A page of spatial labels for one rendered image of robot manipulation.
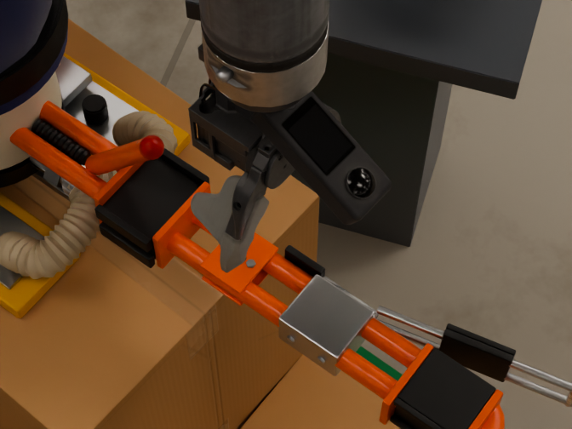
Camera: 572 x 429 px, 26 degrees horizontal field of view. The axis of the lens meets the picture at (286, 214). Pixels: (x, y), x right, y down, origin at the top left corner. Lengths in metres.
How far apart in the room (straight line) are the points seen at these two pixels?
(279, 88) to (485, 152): 1.76
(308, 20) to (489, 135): 1.83
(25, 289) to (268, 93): 0.55
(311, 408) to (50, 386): 0.51
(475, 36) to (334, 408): 0.57
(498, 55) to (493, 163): 0.82
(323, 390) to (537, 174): 1.01
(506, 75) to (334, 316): 0.70
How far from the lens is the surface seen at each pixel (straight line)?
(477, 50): 1.80
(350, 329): 1.17
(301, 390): 1.74
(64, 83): 1.46
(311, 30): 0.84
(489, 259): 2.48
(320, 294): 1.19
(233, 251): 1.01
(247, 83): 0.87
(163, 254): 1.23
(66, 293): 1.38
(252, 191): 0.97
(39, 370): 1.34
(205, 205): 1.02
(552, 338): 2.43
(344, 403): 1.73
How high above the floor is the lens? 2.15
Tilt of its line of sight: 59 degrees down
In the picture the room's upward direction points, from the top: straight up
